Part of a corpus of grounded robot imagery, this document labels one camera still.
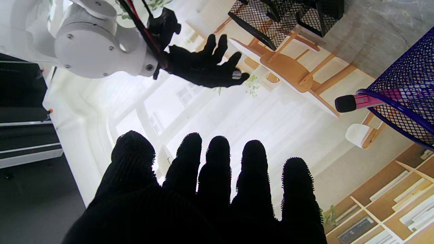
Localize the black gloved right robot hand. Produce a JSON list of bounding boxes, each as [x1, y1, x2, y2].
[[159, 34, 251, 88]]

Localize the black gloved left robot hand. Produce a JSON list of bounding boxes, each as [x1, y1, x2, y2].
[[63, 130, 328, 244]]

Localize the black mesh desk organizer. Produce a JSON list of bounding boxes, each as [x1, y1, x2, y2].
[[228, 0, 344, 51]]

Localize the pink marker with black cap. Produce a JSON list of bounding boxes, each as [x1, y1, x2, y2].
[[335, 89, 404, 113]]

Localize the blue mesh pen cup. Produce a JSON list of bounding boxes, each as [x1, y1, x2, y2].
[[356, 27, 434, 151]]

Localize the printed room backdrop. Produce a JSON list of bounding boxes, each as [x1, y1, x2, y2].
[[42, 0, 434, 244]]

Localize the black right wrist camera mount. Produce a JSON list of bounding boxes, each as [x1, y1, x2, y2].
[[147, 7, 182, 51]]

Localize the red and black right arm cable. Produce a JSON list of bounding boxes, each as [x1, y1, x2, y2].
[[119, 0, 168, 80]]

